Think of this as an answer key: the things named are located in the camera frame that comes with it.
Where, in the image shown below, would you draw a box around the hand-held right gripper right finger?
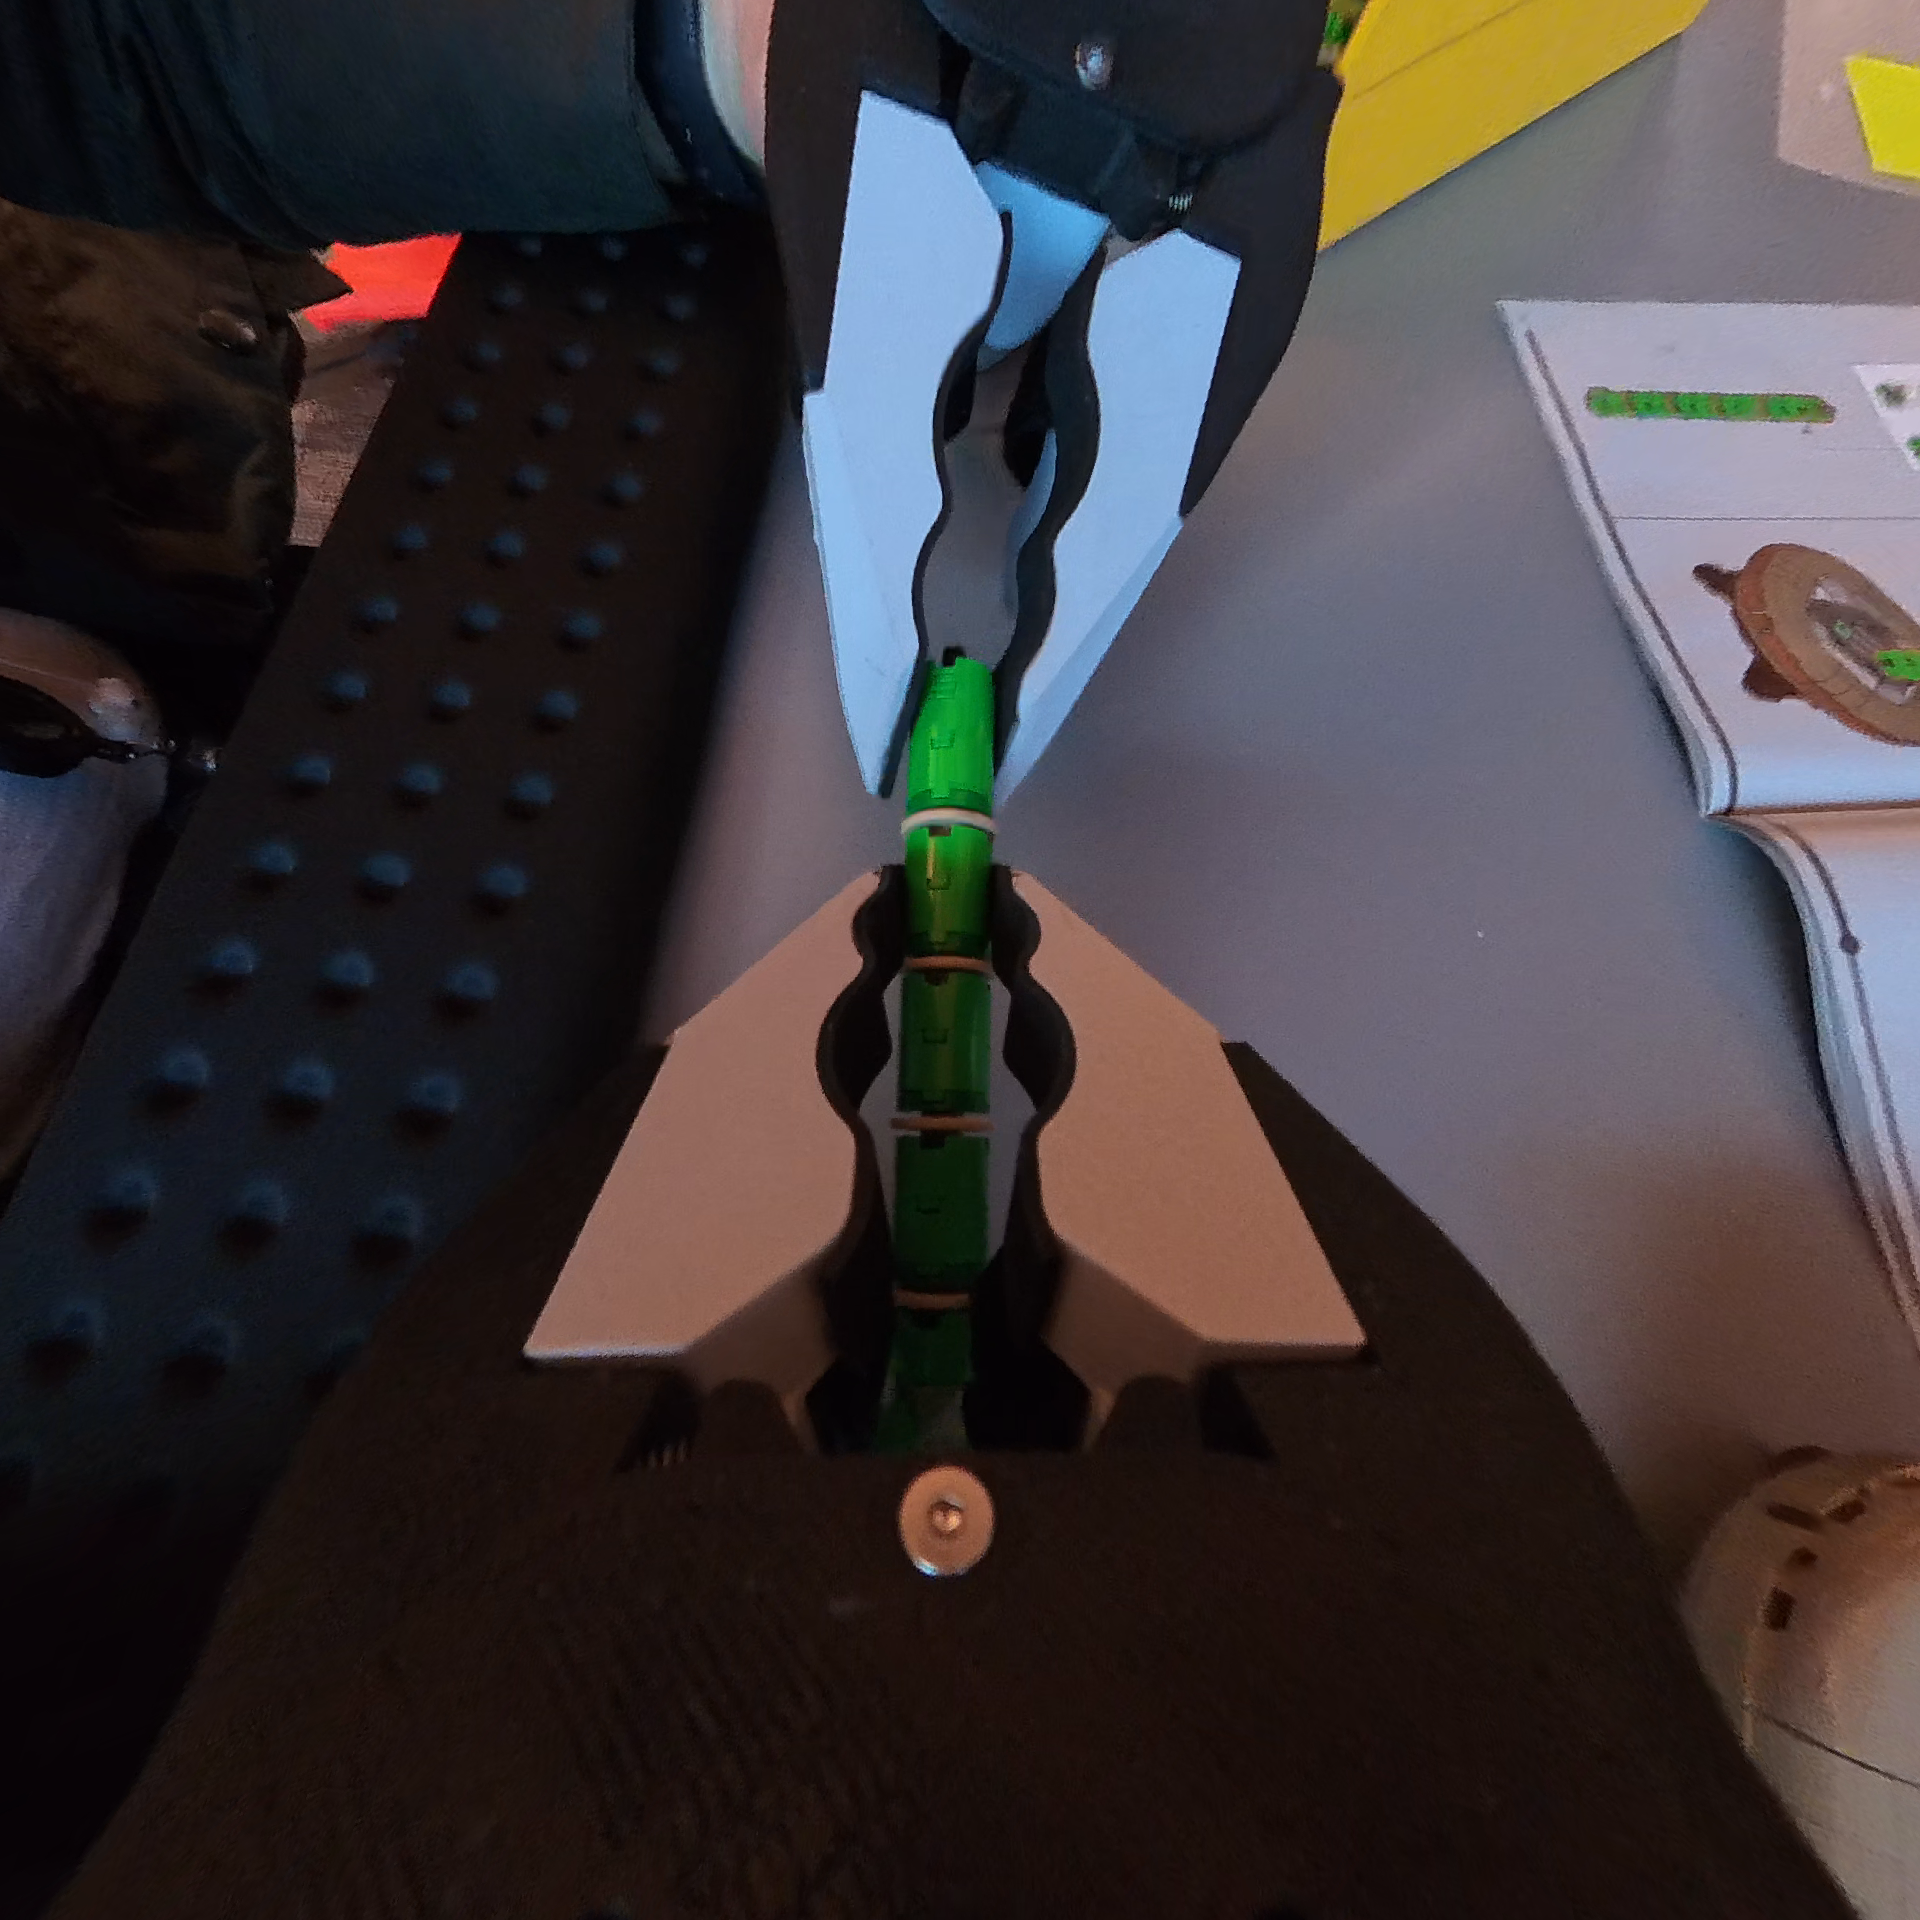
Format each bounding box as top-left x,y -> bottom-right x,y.
996,871 -> 1366,1451

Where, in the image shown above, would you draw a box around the black badge reel lanyard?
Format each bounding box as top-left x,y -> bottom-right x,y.
0,675 -> 221,782

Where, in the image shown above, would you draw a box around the person's left forearm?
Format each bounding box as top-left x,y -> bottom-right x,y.
0,0 -> 770,251

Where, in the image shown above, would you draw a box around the open instruction booklet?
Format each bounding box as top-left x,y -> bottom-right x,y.
1498,301 -> 1920,1327

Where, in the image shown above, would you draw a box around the orange traffic cone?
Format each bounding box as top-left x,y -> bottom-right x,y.
299,231 -> 463,336

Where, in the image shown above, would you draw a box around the brown round brick base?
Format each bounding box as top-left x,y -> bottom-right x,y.
1679,1447 -> 1920,1920

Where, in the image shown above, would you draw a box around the clear sheet with yellow sticker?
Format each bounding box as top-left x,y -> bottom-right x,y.
1777,0 -> 1920,202

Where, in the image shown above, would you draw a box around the black studded mat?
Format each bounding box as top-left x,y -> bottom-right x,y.
0,225 -> 801,1653

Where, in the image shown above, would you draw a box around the person's legs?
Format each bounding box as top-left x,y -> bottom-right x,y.
0,609 -> 169,1175

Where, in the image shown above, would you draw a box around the yellow plastic bin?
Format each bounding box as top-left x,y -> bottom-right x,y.
1318,0 -> 1713,251

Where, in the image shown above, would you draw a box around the person's dark jacket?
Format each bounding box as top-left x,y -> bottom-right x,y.
0,202 -> 350,637

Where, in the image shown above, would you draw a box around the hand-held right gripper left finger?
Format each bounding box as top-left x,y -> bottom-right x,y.
525,867 -> 902,1451

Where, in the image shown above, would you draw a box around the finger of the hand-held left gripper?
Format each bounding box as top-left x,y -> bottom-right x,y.
990,240 -> 1247,805
802,89 -> 1009,799

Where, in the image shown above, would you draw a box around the grey desk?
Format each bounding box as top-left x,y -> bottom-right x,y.
645,0 -> 1920,1920

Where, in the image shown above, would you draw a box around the green brick bamboo stalk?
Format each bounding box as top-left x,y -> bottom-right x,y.
877,648 -> 1004,1455

